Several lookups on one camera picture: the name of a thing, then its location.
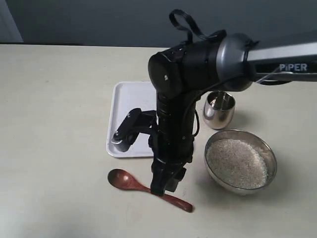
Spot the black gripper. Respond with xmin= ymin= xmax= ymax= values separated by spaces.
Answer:
xmin=150 ymin=91 xmax=196 ymax=196

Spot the brown wooden spoon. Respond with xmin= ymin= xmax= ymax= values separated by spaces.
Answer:
xmin=107 ymin=169 xmax=194 ymax=213

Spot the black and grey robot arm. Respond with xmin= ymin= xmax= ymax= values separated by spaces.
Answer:
xmin=148 ymin=31 xmax=317 ymax=195

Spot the steel bowl of rice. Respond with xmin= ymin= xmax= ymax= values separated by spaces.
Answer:
xmin=204 ymin=129 xmax=277 ymax=195

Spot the small steel cup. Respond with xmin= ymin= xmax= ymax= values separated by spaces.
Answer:
xmin=203 ymin=91 xmax=236 ymax=130

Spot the white plastic tray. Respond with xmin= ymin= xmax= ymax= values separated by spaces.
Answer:
xmin=106 ymin=81 xmax=156 ymax=159

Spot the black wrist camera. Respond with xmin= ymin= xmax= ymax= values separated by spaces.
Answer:
xmin=111 ymin=108 xmax=157 ymax=152

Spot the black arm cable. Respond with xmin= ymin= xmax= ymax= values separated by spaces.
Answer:
xmin=169 ymin=9 xmax=223 ymax=45

